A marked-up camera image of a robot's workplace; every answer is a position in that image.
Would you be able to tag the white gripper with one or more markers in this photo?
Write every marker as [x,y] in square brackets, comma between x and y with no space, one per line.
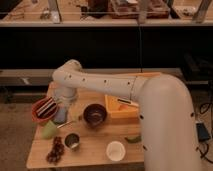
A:
[65,103]

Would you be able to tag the silver fork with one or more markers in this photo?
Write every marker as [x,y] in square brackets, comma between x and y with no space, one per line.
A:
[79,118]

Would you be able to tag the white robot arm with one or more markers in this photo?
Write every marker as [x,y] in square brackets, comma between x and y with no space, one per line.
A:
[166,113]

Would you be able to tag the dark striped item in bowl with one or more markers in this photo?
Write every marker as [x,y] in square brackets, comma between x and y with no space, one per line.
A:
[46,109]

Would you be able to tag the orange bowl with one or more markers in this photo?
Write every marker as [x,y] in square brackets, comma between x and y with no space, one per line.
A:
[36,106]

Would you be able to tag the purple bowl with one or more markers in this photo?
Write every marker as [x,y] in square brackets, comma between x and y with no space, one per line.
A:
[94,115]

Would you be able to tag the green plastic cup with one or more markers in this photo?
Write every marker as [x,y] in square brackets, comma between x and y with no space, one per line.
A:
[49,130]

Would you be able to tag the small metal cup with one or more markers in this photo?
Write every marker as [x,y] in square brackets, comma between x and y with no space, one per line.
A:
[72,141]

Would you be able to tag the wooden table board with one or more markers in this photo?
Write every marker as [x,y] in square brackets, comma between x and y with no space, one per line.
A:
[93,144]

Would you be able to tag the bunch of dark grapes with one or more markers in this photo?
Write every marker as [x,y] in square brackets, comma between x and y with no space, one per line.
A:
[54,156]

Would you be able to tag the yellow plastic bin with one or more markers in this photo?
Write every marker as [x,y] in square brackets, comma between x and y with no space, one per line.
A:
[121,111]

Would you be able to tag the green pepper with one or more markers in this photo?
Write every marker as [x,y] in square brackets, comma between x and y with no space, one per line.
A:
[135,139]

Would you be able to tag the black power adapter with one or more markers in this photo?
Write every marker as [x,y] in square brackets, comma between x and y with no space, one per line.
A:
[203,134]

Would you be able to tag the black handled knife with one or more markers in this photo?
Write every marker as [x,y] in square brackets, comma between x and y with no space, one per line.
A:
[126,102]

